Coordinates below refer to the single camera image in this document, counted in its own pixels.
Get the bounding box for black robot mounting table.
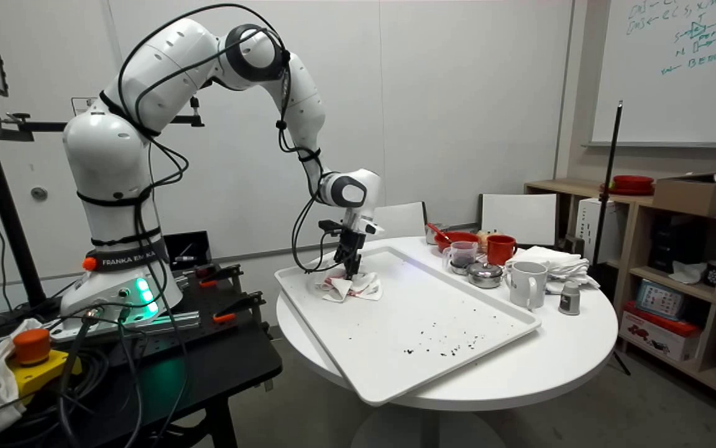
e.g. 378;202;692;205
0;256;287;448

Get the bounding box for red plastic dish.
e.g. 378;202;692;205
610;171;656;198

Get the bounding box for red storage box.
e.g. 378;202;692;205
619;299;701;366

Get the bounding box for white towel with red stripes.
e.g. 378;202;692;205
315;266;384;303

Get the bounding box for white mug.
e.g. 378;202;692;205
502;258;552;310

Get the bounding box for small metal bowl dark contents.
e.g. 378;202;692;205
446;253;481;279

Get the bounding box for white flat panel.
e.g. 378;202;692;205
481;192;559;249

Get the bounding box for orange emergency stop button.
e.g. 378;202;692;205
7;327;72;401

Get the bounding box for orange handled clamp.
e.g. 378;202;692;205
210;293;266;329
191;262;246;293

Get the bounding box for white printed box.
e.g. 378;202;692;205
575;197;627;269

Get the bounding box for white plastic tray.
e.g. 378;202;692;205
272;242;545;407

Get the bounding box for white chair back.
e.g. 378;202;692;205
378;198;431;243

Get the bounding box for red cup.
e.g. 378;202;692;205
484;231;521;269

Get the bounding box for wooden shelf unit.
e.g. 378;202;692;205
524;174;716;399

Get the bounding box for black tripod stand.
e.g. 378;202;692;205
0;83;69;317

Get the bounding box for stack of folded white towels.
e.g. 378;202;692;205
522;243;594;288

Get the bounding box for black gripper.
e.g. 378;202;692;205
334;216;373;281

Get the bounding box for red bowl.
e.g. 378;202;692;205
426;221;483;256

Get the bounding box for clear plastic container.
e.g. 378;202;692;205
446;237;483;262

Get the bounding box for thin black pole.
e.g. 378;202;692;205
590;100;636;378

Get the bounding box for open cardboard box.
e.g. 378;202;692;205
652;171;716;218

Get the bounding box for whiteboard with green writing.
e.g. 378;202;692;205
584;0;716;154

